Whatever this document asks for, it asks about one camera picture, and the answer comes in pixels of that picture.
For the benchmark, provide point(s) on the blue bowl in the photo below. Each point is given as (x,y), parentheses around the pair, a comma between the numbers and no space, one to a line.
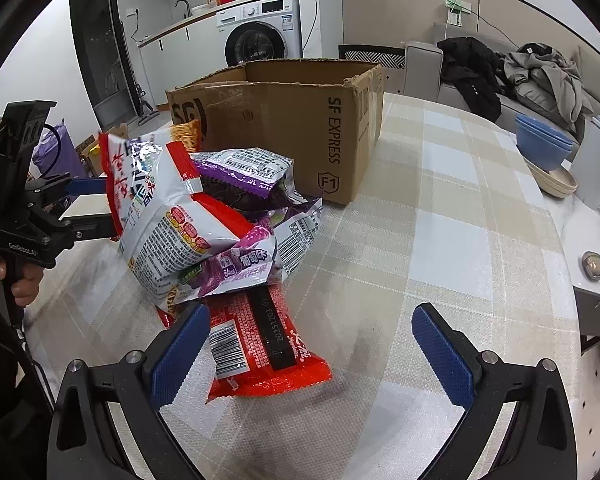
(566,144)
(540,150)

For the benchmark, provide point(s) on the white red snack bag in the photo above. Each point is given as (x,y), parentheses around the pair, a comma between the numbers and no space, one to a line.
(150,200)

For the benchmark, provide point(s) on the black kitchen faucet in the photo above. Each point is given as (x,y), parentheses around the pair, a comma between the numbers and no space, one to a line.
(182,6)

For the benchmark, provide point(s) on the grey jacket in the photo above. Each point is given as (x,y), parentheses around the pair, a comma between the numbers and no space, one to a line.
(550,85)

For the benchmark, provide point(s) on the white countertop appliance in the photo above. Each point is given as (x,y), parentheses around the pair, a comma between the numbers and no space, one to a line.
(597,170)

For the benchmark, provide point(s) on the beige bowl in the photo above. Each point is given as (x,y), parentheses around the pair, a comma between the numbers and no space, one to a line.
(555,182)

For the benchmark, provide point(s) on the white washing machine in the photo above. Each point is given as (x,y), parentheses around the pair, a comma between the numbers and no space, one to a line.
(280,25)

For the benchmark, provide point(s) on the grey sofa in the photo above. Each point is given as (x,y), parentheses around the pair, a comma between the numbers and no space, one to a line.
(422,70)

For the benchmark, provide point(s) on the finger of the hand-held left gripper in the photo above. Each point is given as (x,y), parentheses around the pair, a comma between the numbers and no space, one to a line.
(87,186)
(92,227)

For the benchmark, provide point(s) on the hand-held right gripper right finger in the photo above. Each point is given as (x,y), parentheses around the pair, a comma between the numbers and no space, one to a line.
(440,355)

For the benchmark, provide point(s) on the person's left hand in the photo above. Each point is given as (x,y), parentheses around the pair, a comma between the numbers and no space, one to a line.
(22,287)

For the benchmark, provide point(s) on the small round beige gadget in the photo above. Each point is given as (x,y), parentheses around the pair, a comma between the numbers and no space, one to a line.
(593,264)

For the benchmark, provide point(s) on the brown cardboard box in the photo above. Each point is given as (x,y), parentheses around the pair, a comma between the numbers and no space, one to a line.
(280,120)

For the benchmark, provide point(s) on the purple silver snack bag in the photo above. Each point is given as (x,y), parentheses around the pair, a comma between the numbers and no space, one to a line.
(240,262)
(245,170)
(302,227)

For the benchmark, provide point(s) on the white kitchen counter cabinet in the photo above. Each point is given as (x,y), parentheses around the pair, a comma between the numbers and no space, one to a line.
(180,45)

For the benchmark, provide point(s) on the white wall power strip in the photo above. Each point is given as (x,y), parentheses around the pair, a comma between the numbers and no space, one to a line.
(455,12)

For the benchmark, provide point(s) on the checked beige tablecloth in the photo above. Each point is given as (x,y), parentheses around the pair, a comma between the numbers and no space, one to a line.
(430,240)

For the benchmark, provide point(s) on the purple plastic bag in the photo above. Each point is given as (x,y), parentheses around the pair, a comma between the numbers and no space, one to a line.
(55,152)

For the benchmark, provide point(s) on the black glass cabinet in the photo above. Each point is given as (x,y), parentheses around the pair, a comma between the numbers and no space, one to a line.
(100,50)

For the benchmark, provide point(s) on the person's left forearm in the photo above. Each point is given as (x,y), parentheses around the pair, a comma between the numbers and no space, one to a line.
(0,385)

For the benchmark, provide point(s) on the black jacket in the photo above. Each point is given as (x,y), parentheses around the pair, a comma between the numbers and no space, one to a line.
(472,75)

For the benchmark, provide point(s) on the black white patterned cushion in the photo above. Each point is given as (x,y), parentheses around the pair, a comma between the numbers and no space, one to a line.
(370,56)

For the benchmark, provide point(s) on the red snack packet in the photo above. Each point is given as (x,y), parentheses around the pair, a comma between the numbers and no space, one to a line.
(260,340)

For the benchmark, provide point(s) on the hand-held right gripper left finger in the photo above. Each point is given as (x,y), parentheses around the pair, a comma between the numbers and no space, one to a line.
(180,355)

